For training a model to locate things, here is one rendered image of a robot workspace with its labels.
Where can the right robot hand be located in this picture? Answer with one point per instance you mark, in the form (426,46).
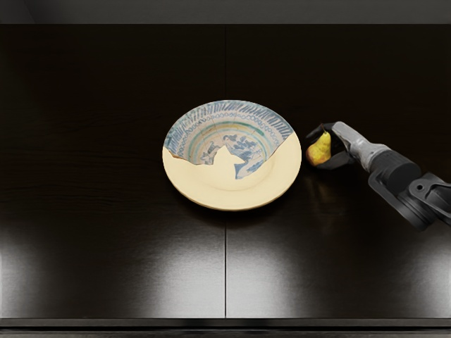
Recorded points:
(347,139)

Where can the yellow pear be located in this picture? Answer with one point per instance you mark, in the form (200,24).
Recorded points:
(319,149)

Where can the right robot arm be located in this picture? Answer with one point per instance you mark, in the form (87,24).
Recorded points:
(405,183)

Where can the cream plate with blue pattern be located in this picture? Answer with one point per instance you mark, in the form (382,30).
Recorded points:
(230,162)

